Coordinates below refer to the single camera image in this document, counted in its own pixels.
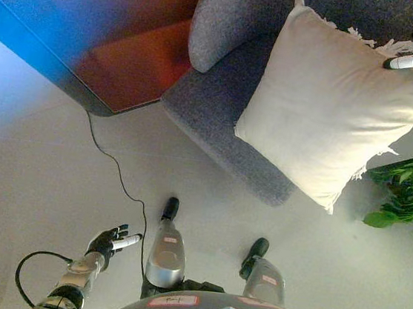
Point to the silver left robot leg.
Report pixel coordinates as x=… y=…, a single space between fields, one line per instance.
x=166 y=258

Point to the silver robot leg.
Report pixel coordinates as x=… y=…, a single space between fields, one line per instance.
x=166 y=258
x=265 y=280

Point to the cream fringed throw pillow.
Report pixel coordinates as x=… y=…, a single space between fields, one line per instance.
x=327 y=108

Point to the silver right robot leg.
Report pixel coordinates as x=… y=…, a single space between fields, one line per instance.
x=265 y=280

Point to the dark wooden table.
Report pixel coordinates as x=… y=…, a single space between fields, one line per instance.
x=122 y=40

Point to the grey fabric tub armchair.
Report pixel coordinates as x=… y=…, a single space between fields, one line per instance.
x=212 y=99

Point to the green leafy potted plant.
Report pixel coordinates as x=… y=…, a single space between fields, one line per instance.
x=411 y=192

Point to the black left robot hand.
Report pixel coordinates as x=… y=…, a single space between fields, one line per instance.
x=103 y=243

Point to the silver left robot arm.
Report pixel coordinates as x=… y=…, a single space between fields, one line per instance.
x=72 y=284

